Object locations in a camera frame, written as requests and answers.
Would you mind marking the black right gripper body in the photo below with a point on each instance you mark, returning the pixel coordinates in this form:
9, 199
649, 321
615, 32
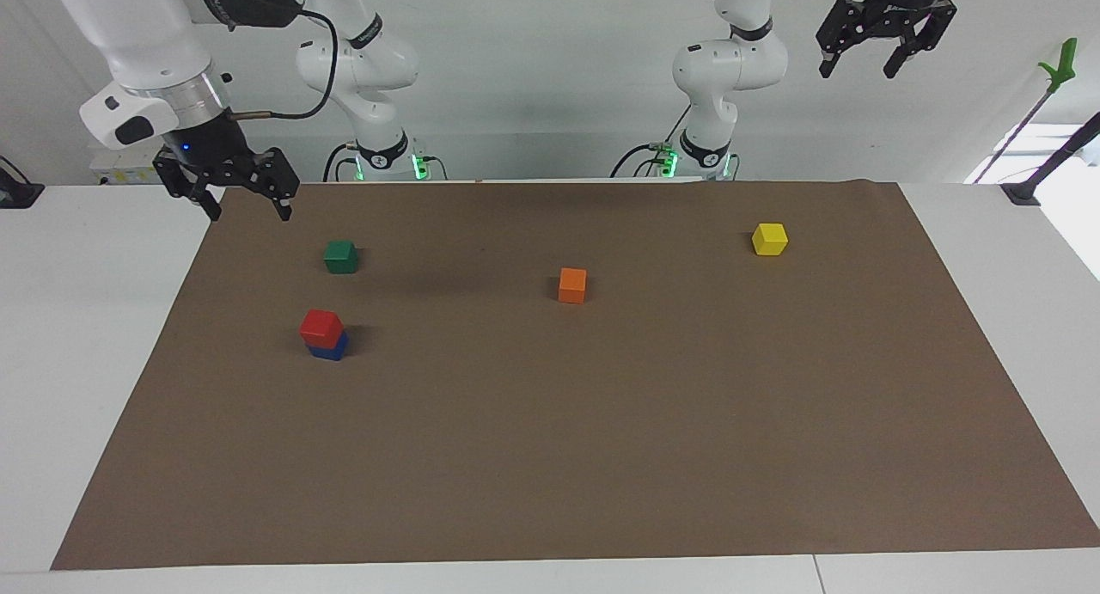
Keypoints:
210, 151

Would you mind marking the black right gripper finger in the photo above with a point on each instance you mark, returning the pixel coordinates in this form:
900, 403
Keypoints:
193, 190
279, 181

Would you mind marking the black table clamp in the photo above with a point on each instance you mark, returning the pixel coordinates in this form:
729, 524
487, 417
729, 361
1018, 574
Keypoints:
17, 190

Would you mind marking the black clamp stand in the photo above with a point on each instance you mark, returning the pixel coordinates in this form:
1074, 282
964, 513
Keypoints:
1053, 160

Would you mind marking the green wooden cube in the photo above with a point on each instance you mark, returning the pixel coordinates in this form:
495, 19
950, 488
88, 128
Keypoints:
341, 257

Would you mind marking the white power box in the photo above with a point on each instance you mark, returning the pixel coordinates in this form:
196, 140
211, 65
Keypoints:
129, 173

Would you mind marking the green tipped pole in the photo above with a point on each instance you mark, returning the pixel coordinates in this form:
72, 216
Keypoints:
1027, 113

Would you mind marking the brown paper table mat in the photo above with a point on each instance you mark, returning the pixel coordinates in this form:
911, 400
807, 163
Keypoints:
550, 422

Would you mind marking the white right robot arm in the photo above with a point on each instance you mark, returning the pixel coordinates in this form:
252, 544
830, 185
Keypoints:
146, 27

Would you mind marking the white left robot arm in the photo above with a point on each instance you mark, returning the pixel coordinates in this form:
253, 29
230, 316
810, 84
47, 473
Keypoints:
730, 65

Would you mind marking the yellow wooden cube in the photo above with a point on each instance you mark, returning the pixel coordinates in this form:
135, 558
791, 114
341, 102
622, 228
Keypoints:
769, 239

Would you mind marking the blue wooden cube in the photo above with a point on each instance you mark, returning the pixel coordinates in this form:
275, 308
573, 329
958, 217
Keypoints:
331, 351

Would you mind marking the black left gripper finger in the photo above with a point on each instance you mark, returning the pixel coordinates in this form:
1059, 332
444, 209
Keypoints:
834, 39
924, 35

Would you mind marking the red wooden cube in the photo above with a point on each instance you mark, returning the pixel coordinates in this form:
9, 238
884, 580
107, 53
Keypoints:
320, 326

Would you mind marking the orange wooden cube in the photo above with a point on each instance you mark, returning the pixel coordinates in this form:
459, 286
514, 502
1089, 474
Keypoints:
572, 285

